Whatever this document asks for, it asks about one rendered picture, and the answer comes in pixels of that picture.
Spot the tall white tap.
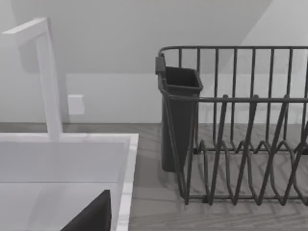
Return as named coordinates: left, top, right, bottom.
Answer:
left=1, top=17, right=64, bottom=140

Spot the dark grey wire dish rack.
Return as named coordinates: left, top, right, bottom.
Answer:
left=155, top=46, right=308, bottom=206

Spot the white wall socket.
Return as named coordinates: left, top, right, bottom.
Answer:
left=67, top=94, right=85, bottom=115

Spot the white sink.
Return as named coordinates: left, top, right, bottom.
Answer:
left=0, top=133, right=140, bottom=231

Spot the dark grey cutlery holder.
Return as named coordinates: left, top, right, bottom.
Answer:
left=156, top=56, right=204, bottom=173

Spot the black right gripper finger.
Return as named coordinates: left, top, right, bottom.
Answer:
left=60, top=189, right=112, bottom=231

